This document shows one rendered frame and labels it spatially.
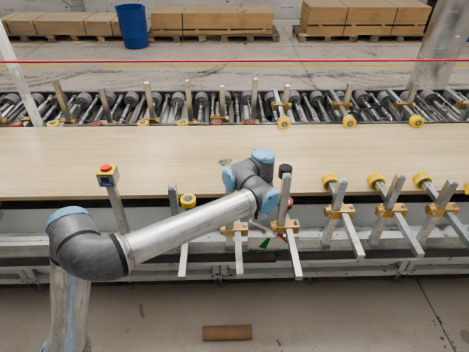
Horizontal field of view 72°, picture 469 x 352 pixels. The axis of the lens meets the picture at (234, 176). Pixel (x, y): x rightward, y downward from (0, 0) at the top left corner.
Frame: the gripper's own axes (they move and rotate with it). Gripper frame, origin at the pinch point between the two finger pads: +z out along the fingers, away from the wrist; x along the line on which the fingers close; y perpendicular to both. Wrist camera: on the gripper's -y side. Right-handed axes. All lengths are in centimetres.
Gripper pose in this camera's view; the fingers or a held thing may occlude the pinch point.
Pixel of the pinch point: (254, 219)
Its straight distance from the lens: 146.5
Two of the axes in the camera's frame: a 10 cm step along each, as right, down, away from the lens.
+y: 10.0, -0.2, 0.2
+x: -0.3, -6.3, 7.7
